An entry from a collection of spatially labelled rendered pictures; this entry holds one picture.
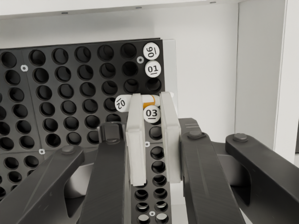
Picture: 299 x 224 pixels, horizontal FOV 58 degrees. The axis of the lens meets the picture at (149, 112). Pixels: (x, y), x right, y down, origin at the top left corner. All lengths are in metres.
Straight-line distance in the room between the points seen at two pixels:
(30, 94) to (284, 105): 0.20
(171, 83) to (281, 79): 0.11
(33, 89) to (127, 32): 0.11
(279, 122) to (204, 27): 0.12
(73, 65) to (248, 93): 0.16
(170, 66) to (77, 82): 0.10
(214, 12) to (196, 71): 0.06
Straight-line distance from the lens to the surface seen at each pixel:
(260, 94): 0.25
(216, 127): 0.31
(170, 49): 0.27
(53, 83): 0.23
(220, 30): 0.29
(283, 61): 0.21
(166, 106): 0.16
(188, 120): 0.15
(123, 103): 0.19
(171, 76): 0.27
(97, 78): 0.22
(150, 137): 0.24
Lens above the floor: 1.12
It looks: 72 degrees down
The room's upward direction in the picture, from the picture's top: 176 degrees clockwise
